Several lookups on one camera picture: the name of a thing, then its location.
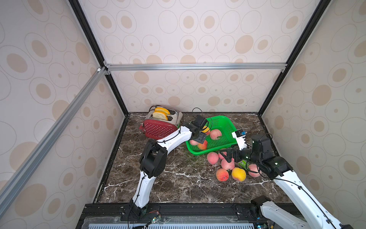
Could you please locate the black frame post right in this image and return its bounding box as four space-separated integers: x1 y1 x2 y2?
258 0 331 117

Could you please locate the diagonal aluminium bar left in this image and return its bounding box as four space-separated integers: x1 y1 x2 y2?
1 66 107 217

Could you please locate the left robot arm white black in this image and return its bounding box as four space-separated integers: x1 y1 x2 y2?
130 115 209 211

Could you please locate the horizontal aluminium bar back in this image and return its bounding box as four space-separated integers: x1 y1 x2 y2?
107 63 287 71

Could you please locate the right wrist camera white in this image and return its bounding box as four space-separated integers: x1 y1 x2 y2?
232 129 248 150

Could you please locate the yellow orange peach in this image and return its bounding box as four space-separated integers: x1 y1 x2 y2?
231 168 246 182

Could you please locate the bread slice in toaster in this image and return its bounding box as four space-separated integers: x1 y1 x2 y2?
154 107 171 115
152 111 169 121

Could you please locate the black front rail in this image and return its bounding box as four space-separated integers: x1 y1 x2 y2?
75 202 318 229

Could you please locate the green snack packet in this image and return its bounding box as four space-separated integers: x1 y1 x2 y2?
238 160 248 170

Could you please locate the pink peach with stem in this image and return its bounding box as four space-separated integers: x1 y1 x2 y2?
189 140 199 146

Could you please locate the green plastic basket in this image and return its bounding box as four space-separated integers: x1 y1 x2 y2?
186 115 237 156

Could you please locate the pink peach with leaf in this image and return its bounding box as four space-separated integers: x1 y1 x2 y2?
247 164 261 177

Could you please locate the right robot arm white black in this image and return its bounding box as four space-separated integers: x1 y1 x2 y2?
219 130 352 229

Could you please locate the black aluminium frame post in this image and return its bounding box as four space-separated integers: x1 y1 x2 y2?
68 0 129 116

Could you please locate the red polka dot toaster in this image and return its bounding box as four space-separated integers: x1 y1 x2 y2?
139 105 183 140

